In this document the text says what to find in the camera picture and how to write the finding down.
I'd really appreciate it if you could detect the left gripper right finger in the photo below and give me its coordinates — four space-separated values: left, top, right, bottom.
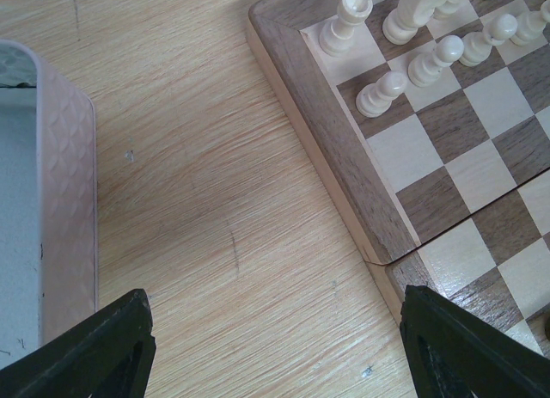
400 285 549 397

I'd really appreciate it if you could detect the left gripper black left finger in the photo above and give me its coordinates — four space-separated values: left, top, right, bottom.
1 289 156 397

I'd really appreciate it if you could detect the wooden chess board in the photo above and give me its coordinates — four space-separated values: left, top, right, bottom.
247 0 549 355

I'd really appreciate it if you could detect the silver tin lid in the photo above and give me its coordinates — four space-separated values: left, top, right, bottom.
1 40 99 366

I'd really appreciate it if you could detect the white pawn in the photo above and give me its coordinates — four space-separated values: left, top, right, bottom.
459 13 518 67
356 71 408 118
407 35 464 88

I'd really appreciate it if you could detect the white rook corner piece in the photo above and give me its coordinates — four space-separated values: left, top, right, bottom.
319 0 373 57

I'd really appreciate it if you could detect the white knight piece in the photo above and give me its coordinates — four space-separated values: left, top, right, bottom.
382 0 447 45

